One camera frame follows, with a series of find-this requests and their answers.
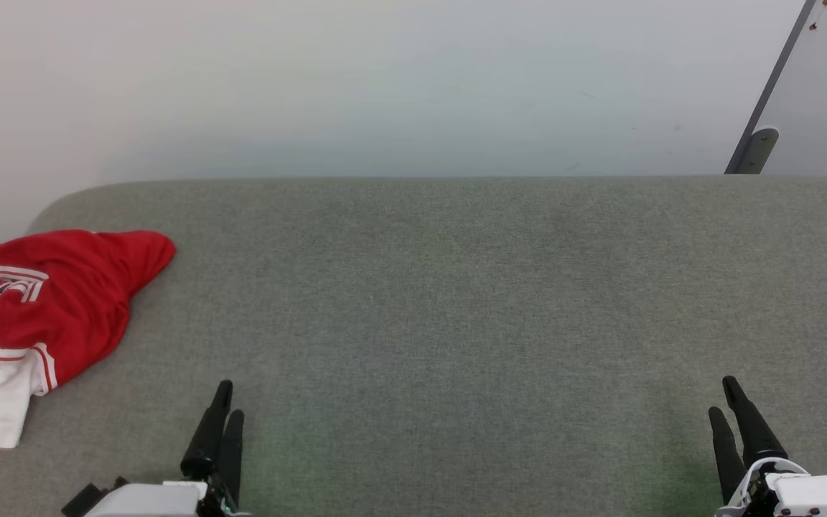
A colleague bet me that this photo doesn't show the red and white shirt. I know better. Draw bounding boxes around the red and white shirt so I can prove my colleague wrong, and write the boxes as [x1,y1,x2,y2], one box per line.
[0,229,177,450]

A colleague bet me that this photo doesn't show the grey fabric sofa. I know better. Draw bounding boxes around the grey fabric sofa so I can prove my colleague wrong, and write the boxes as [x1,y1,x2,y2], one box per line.
[0,176,827,517]

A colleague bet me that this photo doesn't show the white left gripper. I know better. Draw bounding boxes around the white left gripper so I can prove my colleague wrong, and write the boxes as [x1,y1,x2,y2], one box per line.
[83,380,251,517]

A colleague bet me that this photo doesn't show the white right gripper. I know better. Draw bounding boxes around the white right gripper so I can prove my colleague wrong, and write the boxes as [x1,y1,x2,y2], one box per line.
[708,376,827,517]

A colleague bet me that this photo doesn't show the grey metal bar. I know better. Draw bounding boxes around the grey metal bar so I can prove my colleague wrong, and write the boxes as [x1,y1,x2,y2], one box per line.
[724,0,817,175]

